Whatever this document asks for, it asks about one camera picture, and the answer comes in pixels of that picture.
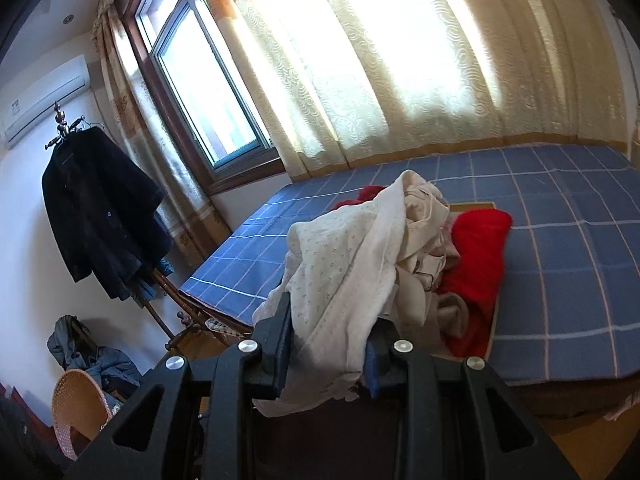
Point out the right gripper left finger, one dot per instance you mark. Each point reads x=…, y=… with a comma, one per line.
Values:
x=186, y=420

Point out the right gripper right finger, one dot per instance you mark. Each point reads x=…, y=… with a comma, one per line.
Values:
x=457, y=419

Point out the beige white underwear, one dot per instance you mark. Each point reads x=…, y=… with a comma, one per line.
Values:
x=423, y=314

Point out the bright red underwear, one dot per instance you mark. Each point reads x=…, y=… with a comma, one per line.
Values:
x=475, y=269

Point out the white dotted cotton garment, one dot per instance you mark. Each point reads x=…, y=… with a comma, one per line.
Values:
x=340, y=272

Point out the dark red garment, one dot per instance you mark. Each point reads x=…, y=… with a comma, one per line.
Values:
x=366, y=194

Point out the woven rattan basket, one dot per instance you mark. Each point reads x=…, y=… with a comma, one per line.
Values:
x=78, y=403

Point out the grey jacket on floor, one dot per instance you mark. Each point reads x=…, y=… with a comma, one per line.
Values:
x=72, y=346

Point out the wooden coat rack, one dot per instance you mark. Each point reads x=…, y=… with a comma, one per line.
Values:
x=150, y=284

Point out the dark wooden desk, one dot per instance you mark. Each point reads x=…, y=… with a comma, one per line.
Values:
x=255, y=412

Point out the yellow cardboard tray box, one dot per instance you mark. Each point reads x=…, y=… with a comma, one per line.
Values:
x=480, y=269

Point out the dark navy hanging coat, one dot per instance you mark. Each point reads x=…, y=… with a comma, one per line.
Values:
x=100, y=209

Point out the beige patterned curtain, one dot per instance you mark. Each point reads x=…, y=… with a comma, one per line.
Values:
x=346, y=83

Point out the window with brown frame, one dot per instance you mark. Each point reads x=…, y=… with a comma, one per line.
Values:
x=199, y=93

